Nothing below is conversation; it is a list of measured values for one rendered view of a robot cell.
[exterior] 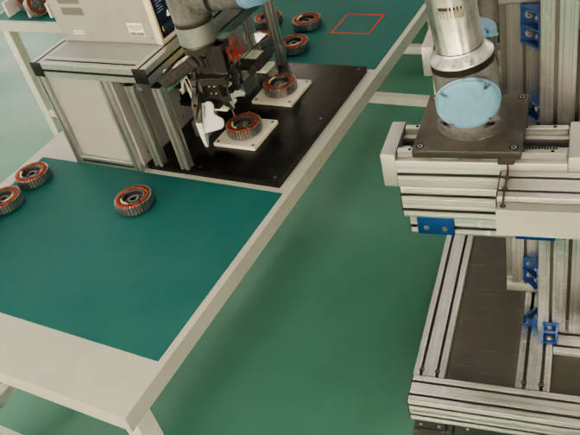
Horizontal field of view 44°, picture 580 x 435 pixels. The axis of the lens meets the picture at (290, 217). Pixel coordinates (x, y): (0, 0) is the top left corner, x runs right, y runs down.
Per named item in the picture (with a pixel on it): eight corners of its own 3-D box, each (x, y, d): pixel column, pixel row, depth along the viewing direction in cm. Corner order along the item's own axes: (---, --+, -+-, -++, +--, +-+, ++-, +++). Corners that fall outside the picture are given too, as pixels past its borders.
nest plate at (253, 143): (278, 122, 223) (277, 119, 222) (255, 151, 213) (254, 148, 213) (238, 119, 230) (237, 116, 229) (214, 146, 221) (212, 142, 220)
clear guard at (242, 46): (288, 53, 206) (284, 34, 202) (248, 97, 191) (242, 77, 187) (197, 48, 221) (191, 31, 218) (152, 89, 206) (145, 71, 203)
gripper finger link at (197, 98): (198, 122, 142) (198, 78, 141) (191, 122, 143) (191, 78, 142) (209, 122, 147) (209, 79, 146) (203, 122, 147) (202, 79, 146)
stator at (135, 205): (141, 188, 214) (137, 179, 212) (161, 201, 207) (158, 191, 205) (110, 209, 210) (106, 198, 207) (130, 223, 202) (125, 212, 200)
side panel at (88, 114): (148, 167, 224) (110, 76, 204) (142, 172, 222) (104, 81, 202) (83, 157, 237) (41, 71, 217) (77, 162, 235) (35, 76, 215)
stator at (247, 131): (256, 116, 226) (254, 107, 224) (267, 132, 218) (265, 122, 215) (223, 129, 224) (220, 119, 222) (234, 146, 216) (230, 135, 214)
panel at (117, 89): (249, 59, 262) (228, -21, 243) (145, 165, 220) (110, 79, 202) (247, 59, 262) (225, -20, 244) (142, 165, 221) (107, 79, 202)
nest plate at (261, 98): (312, 83, 238) (311, 79, 237) (292, 107, 229) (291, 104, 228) (273, 80, 245) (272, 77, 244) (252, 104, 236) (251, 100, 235)
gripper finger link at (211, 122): (221, 147, 143) (221, 100, 142) (195, 147, 145) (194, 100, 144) (228, 147, 145) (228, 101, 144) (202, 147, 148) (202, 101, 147)
